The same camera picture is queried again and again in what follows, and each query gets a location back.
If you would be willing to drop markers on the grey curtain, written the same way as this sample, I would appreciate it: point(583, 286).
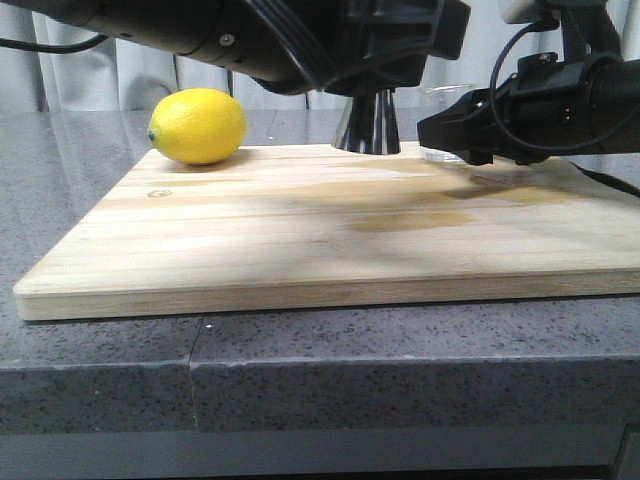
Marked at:
point(122, 76)

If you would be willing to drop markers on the steel double jigger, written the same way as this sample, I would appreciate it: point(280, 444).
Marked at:
point(368, 125)

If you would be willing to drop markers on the wooden cutting board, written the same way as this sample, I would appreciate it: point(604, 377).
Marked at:
point(297, 226)

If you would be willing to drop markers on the yellow lemon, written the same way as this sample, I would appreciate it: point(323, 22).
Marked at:
point(197, 126)

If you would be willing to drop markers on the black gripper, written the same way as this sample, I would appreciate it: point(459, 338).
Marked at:
point(379, 45)
point(549, 108)

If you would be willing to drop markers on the clear glass beaker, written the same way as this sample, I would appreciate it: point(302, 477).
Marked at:
point(436, 101)

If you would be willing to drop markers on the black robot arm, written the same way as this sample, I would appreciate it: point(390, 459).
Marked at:
point(282, 45)
point(586, 29)

